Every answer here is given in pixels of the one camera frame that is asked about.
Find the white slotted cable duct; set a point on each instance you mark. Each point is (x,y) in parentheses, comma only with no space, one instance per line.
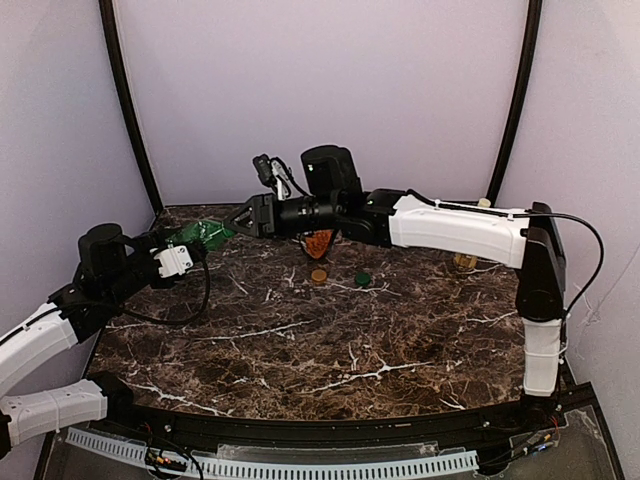
(412,461)

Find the black frame post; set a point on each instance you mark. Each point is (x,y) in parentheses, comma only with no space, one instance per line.
(116,60)
(521,83)

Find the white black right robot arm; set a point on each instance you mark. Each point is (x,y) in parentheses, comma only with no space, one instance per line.
(524,240)

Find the beige label tea bottle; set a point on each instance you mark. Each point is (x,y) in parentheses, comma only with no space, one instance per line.
(467,262)

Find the dark green bottle cap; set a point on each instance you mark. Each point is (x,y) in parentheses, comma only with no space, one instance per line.
(362,279)

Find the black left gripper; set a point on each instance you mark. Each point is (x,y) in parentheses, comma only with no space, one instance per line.
(163,239)

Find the orange juice bottle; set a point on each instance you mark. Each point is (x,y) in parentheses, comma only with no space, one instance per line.
(317,244)

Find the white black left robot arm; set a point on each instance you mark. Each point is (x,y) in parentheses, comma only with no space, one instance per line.
(112,268)

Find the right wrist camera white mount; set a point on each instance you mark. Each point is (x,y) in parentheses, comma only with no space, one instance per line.
(274,174)

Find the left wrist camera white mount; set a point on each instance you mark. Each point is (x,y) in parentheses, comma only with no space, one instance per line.
(174,260)

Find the orange bottle cap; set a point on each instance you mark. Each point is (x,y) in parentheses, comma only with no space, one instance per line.
(319,276)

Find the black right frame post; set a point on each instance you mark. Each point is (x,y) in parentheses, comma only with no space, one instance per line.
(521,83)

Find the black left frame post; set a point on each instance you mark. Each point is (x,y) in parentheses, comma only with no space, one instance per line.
(116,60)

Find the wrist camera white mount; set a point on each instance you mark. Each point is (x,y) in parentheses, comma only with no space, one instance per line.
(174,260)
(274,174)

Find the black front table rail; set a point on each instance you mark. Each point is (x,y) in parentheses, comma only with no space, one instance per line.
(479,428)

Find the green plastic soda bottle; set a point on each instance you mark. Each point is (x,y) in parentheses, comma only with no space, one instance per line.
(210,234)

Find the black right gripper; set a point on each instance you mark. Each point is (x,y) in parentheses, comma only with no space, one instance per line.
(266,214)

